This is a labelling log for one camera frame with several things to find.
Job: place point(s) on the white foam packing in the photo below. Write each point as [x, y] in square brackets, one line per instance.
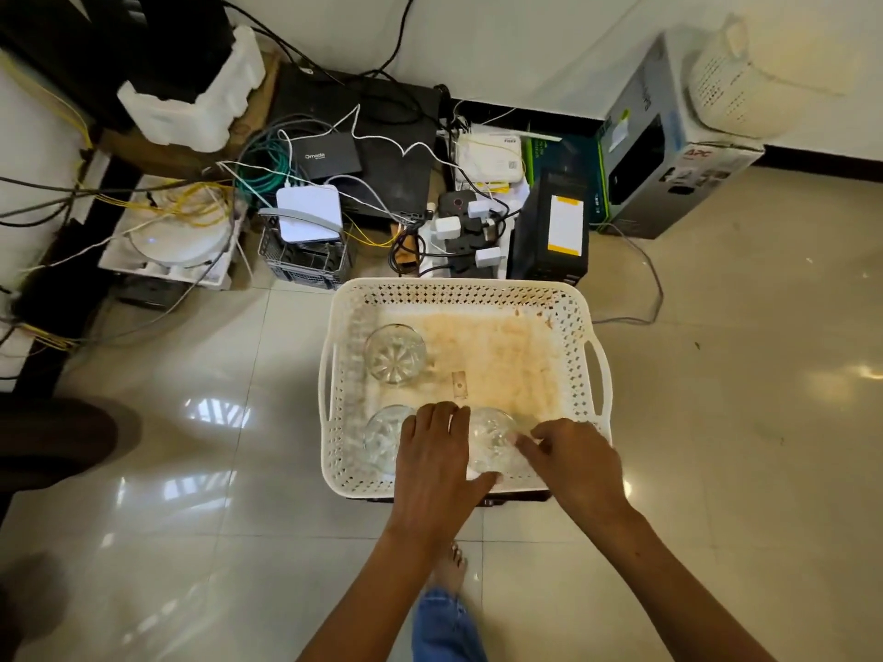
[179, 124]

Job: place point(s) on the grey printed cardboard box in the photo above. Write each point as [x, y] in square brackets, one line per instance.
[655, 213]

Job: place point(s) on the person's left hand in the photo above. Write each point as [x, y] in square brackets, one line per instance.
[434, 475]

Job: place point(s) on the person's right hand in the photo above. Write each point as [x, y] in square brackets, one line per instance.
[579, 475]

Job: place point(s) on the white square router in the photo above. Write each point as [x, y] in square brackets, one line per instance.
[310, 213]

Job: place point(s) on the person's left forearm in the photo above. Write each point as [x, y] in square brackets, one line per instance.
[372, 599]

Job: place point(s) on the green product box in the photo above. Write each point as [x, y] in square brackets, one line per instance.
[552, 155]

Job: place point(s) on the white round access point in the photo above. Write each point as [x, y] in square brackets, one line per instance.
[172, 248]

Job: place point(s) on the person's right foot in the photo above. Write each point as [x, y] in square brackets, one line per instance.
[450, 568]

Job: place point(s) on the blue jeans leg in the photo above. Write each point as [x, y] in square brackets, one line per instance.
[441, 627]

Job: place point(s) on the small brown tag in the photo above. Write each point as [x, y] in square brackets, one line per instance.
[459, 384]

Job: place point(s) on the black power strip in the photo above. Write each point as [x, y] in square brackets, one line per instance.
[463, 242]

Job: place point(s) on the white modem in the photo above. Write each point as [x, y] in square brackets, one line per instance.
[490, 158]

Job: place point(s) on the black plastic stool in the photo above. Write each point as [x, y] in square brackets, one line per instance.
[510, 498]

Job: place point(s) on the black box white label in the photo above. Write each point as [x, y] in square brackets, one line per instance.
[531, 248]

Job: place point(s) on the small black network switch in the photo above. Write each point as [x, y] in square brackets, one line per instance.
[331, 158]

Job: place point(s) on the large black flat device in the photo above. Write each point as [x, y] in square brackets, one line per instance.
[386, 172]

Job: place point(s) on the white perforated plastic basket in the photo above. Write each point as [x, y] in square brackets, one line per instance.
[497, 358]

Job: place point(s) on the grey plastic crate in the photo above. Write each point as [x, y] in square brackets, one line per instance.
[303, 268]

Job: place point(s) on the clear glass cup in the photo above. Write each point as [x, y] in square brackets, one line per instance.
[394, 354]
[493, 444]
[379, 441]

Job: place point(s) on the person's right forearm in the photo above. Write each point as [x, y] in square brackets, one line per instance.
[676, 599]

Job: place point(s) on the cream round plastic basket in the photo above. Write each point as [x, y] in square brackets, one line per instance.
[759, 82]

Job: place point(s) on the white plug adapter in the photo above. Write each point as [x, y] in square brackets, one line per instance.
[488, 257]
[448, 227]
[479, 208]

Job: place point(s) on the black flat box device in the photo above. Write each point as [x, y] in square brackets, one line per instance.
[48, 55]

